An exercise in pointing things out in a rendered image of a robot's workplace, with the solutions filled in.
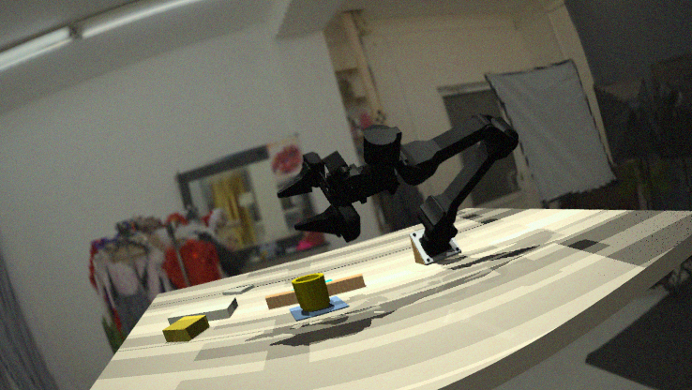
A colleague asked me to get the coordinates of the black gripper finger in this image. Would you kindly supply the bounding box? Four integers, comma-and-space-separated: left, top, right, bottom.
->
294, 204, 341, 238
278, 160, 312, 198

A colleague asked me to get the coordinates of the tan wooden bar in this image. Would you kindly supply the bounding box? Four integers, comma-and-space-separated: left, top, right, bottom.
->
265, 274, 366, 309

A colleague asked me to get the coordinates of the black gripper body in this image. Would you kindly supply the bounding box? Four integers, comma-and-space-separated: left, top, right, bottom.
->
303, 152, 373, 242

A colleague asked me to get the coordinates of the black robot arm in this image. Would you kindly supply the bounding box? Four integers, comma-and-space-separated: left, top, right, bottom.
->
322, 112, 519, 258

